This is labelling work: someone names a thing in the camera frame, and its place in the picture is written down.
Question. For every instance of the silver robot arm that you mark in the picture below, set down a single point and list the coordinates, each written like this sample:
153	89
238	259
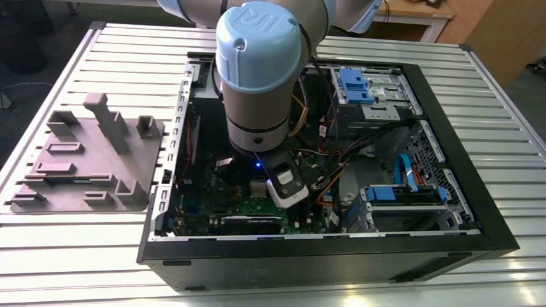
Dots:
255	64

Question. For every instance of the green motherboard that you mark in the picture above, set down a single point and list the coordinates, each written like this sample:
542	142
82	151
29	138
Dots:
238	209

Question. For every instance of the black graphics card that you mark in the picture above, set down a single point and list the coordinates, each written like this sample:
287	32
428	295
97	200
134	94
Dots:
250	224

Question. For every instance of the blue board connector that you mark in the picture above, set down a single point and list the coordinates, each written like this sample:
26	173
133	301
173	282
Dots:
192	204

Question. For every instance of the black RAM slot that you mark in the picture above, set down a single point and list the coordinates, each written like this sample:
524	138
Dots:
304	217
309	217

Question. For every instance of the blue expansion card latch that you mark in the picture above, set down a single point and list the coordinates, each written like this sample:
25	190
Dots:
168	223

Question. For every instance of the hard disk in blue carrier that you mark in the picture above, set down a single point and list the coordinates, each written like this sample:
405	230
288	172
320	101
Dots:
379	194

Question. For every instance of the black PC case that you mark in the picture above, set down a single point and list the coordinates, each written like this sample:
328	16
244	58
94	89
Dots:
297	265

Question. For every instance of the grey parts rack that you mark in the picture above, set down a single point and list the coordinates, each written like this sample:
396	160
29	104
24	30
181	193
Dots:
106	166

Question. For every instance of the blue drive bay latch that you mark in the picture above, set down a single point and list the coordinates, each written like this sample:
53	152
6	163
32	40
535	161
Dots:
353	86

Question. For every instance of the metal drive cage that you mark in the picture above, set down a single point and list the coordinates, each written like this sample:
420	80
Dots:
383	112

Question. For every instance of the metal disk bay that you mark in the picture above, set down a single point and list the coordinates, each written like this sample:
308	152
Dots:
457	219

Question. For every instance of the black table corner cap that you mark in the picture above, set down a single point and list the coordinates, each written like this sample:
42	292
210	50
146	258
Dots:
464	48
97	25

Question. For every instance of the wooden desk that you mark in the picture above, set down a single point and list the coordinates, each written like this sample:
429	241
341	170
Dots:
413	14

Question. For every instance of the wooden cabinet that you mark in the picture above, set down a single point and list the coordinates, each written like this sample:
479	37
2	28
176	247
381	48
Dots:
503	32

